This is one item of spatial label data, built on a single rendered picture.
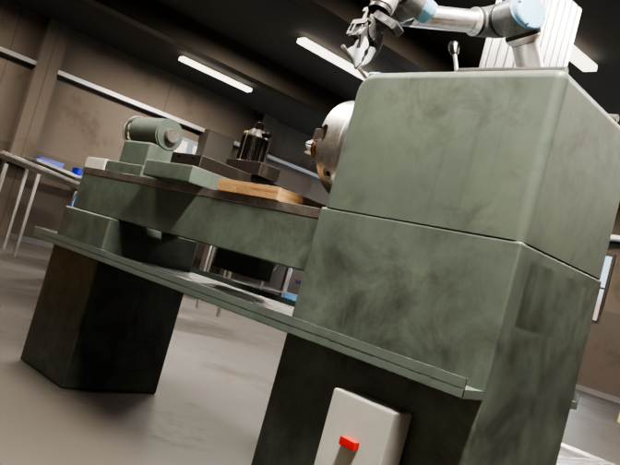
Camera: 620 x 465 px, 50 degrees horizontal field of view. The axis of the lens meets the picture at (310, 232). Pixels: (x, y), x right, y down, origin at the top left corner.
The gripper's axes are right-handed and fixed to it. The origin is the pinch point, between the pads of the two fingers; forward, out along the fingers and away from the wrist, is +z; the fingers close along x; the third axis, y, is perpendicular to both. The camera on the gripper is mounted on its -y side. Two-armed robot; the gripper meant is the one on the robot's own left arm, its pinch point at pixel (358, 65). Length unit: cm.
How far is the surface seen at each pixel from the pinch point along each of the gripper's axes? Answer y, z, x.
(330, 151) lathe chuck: 4.6, 23.7, -9.0
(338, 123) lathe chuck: 4.8, 15.3, -6.9
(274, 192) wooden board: 20.3, 38.9, -9.9
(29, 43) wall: 831, -189, -171
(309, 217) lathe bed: 4.5, 43.7, -12.5
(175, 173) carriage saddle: 67, 40, -5
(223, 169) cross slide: 59, 31, -17
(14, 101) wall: 831, -110, -195
